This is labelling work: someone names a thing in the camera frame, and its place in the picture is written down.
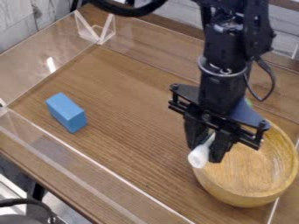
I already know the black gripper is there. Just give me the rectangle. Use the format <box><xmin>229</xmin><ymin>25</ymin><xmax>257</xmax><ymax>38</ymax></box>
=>
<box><xmin>169</xmin><ymin>72</ymin><xmax>271</xmax><ymax>163</ymax></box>

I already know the green and white marker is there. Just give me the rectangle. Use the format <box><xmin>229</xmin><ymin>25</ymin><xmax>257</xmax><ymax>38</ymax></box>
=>
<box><xmin>189</xmin><ymin>134</ymin><xmax>215</xmax><ymax>169</ymax></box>

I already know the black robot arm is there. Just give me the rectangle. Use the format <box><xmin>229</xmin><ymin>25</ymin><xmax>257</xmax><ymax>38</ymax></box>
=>
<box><xmin>169</xmin><ymin>0</ymin><xmax>277</xmax><ymax>163</ymax></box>

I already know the brown wooden bowl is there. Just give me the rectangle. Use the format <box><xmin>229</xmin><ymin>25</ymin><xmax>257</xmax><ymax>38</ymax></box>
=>
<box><xmin>193</xmin><ymin>122</ymin><xmax>299</xmax><ymax>207</ymax></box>

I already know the clear acrylic front barrier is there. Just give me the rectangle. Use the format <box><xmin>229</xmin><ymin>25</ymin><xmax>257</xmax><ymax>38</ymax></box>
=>
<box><xmin>0</xmin><ymin>108</ymin><xmax>195</xmax><ymax>224</ymax></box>

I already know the blue rectangular block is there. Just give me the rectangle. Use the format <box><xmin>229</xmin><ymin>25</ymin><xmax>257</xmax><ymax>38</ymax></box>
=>
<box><xmin>46</xmin><ymin>93</ymin><xmax>89</xmax><ymax>133</ymax></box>

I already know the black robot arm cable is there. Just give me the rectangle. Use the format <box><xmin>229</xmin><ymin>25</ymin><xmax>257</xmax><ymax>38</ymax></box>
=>
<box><xmin>245</xmin><ymin>56</ymin><xmax>277</xmax><ymax>103</ymax></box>

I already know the clear acrylic corner bracket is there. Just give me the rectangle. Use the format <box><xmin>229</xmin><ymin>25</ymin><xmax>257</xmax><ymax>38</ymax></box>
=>
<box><xmin>74</xmin><ymin>10</ymin><xmax>117</xmax><ymax>46</ymax></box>

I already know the black cable loop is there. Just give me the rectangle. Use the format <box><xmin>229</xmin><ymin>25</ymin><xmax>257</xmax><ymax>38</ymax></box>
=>
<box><xmin>0</xmin><ymin>198</ymin><xmax>58</xmax><ymax>224</ymax></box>

